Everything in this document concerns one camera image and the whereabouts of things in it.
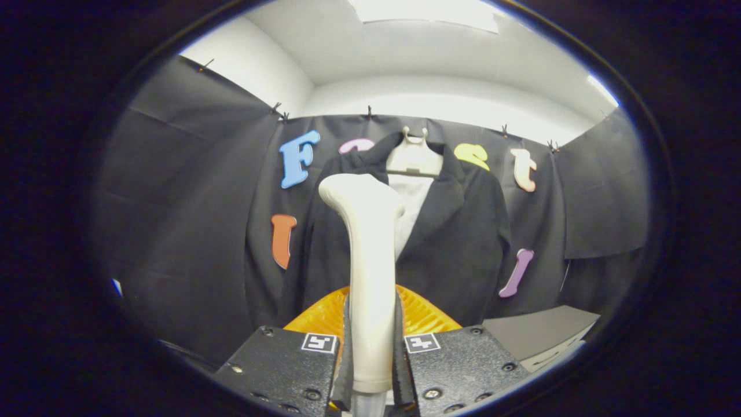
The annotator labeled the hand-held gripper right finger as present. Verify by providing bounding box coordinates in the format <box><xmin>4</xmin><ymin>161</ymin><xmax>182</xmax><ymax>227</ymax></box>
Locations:
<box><xmin>394</xmin><ymin>284</ymin><xmax>530</xmax><ymax>417</ymax></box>

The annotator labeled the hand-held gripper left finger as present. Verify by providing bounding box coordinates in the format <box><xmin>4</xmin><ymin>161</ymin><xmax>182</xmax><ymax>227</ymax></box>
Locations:
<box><xmin>213</xmin><ymin>286</ymin><xmax>354</xmax><ymax>417</ymax></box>

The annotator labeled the black suit jacket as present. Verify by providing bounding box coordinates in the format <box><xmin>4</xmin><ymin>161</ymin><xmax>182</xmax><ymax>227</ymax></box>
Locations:
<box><xmin>284</xmin><ymin>132</ymin><xmax>511</xmax><ymax>328</ymax></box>

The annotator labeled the cream garment steamer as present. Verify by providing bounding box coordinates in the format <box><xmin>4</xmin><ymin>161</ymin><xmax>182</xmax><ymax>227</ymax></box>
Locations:
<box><xmin>318</xmin><ymin>173</ymin><xmax>406</xmax><ymax>417</ymax></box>

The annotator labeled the white shirt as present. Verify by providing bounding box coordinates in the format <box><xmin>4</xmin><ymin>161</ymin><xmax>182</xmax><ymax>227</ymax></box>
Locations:
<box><xmin>388</xmin><ymin>174</ymin><xmax>435</xmax><ymax>260</ymax></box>

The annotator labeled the cream clothes hanger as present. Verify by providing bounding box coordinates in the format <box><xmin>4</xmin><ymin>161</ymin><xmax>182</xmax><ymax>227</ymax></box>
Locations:
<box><xmin>386</xmin><ymin>126</ymin><xmax>444</xmax><ymax>178</ymax></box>

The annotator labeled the grey cabinet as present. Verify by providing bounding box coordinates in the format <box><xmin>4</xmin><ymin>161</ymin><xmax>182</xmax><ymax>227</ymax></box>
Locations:
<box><xmin>482</xmin><ymin>305</ymin><xmax>601</xmax><ymax>373</ymax></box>

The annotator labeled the black backdrop cloth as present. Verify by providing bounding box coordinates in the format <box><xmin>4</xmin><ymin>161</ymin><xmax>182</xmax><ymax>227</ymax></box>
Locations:
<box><xmin>107</xmin><ymin>55</ymin><xmax>649</xmax><ymax>368</ymax></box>

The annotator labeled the large ceiling light panel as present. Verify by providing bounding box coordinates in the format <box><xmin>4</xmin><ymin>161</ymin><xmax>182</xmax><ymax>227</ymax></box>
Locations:
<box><xmin>347</xmin><ymin>0</ymin><xmax>500</xmax><ymax>34</ymax></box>

